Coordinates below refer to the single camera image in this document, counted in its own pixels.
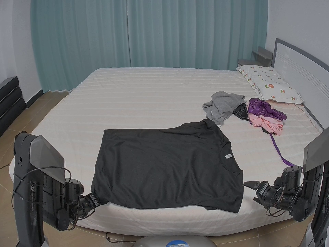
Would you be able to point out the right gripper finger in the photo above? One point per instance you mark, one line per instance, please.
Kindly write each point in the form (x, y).
(252, 185)

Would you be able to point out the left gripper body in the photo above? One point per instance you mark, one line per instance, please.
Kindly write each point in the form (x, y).
(88, 204)

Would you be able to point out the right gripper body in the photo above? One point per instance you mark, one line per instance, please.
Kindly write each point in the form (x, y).
(268, 195)

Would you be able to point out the black T-shirt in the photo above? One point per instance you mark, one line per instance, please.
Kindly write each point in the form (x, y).
(167, 168)

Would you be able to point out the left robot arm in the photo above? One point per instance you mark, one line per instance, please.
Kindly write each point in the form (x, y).
(43, 150)

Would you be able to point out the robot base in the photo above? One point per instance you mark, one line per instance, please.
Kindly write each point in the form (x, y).
(174, 242)

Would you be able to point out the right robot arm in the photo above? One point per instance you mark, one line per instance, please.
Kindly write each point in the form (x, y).
(315, 153)

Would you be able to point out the bed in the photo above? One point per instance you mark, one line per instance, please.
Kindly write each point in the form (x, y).
(141, 99)

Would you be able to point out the pink garment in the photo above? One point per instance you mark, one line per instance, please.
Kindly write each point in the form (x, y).
(267, 123)

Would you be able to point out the small black garment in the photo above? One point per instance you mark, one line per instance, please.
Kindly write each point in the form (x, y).
(241, 111)

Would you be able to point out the purple garment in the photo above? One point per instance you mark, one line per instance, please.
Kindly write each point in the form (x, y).
(262, 108)

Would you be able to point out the grey garment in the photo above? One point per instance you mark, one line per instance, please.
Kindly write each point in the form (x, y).
(221, 105)

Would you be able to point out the white printed pillow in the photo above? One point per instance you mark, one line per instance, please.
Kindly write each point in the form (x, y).
(271, 82)

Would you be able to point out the black chest of drawers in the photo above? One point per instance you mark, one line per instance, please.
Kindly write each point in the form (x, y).
(10, 104)

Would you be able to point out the grey bedside table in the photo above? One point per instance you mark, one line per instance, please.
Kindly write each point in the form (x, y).
(258, 56)

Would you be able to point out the blue-green curtain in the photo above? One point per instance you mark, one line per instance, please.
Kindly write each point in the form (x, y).
(200, 24)
(82, 35)

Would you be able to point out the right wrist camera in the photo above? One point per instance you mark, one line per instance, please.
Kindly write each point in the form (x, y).
(278, 183)

